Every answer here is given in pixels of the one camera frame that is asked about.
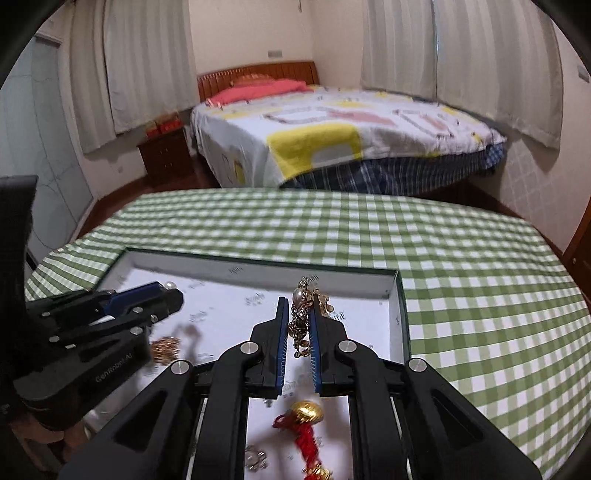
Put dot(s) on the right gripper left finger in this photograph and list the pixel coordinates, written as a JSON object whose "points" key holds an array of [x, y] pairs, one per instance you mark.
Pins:
{"points": [[190, 421]]}

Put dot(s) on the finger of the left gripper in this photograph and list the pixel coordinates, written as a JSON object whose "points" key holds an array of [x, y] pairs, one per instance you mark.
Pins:
{"points": [[122, 302], [151, 312]]}

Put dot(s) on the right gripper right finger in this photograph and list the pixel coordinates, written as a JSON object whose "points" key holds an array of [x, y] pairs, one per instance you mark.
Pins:
{"points": [[407, 421]]}

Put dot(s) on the silver flower pearl brooch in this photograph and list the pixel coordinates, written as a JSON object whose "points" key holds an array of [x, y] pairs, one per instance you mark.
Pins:
{"points": [[255, 459]]}

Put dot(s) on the red tassel gold charm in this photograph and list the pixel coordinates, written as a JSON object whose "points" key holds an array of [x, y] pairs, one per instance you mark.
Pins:
{"points": [[300, 420]]}

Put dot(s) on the silver leaf brooch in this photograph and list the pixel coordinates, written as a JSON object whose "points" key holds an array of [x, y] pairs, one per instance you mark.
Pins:
{"points": [[300, 310]]}

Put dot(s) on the person's hand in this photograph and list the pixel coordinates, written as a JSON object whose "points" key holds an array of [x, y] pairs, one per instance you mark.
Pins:
{"points": [[48, 448]]}

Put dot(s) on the green shallow box tray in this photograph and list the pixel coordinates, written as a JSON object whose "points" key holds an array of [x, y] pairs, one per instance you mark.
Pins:
{"points": [[224, 299]]}

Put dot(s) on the green white checkered tablecloth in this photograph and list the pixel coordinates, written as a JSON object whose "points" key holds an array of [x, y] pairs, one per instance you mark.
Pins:
{"points": [[490, 305]]}

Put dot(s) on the dark wooden nightstand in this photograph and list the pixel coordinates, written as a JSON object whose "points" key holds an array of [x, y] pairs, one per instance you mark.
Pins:
{"points": [[166, 158]]}

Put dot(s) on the glass wardrobe door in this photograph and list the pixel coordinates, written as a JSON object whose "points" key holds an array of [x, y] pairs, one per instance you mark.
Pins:
{"points": [[35, 140]]}

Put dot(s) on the red boxes on nightstand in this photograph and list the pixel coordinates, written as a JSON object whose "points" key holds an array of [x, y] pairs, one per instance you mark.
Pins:
{"points": [[163, 125]]}

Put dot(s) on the brown wooden door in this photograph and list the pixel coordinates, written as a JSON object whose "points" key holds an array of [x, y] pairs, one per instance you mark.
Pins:
{"points": [[577, 257]]}

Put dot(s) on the wooden headboard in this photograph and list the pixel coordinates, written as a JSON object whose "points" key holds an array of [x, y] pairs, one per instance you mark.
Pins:
{"points": [[209, 84]]}

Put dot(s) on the left window curtains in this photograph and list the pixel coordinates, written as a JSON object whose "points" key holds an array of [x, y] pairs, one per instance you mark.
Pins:
{"points": [[130, 62]]}

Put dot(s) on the window curtains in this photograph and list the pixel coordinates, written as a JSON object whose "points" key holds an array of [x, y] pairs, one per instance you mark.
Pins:
{"points": [[130, 62], [499, 60]]}

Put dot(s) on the pink pillow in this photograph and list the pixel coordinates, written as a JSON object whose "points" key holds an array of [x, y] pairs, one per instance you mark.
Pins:
{"points": [[256, 91]]}

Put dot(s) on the bed with patterned sheet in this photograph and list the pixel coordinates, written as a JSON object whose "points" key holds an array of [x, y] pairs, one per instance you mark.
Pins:
{"points": [[344, 140]]}

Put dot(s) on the right window curtains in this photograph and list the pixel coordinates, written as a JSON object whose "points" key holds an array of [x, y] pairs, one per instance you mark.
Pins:
{"points": [[499, 60]]}

